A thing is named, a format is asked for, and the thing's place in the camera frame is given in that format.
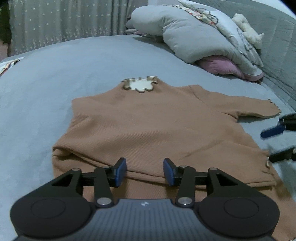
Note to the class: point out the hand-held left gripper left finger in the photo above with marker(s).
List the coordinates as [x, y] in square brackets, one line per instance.
[120, 172]

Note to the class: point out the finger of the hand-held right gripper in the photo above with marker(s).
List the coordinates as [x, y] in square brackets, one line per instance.
[270, 133]
[282, 155]

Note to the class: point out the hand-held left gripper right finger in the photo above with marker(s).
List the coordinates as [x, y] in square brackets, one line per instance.
[167, 172]

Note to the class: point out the brown ribbed sweater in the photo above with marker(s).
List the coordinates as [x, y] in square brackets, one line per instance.
[150, 120]

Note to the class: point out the pink pillow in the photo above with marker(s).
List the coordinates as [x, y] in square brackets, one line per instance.
[219, 66]

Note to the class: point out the white plush toy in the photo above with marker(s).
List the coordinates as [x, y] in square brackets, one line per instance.
[248, 32]

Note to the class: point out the grey printed quilt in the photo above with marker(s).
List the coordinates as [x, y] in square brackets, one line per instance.
[185, 34]

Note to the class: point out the striped pillow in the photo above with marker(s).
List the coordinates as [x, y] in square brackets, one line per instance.
[134, 31]

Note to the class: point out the white orange striped cloth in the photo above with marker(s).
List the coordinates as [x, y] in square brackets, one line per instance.
[8, 66]

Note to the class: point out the grey star-print curtain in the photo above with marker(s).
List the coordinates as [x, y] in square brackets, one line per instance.
[69, 18]

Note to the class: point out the dark cloth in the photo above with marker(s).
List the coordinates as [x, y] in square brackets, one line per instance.
[4, 23]

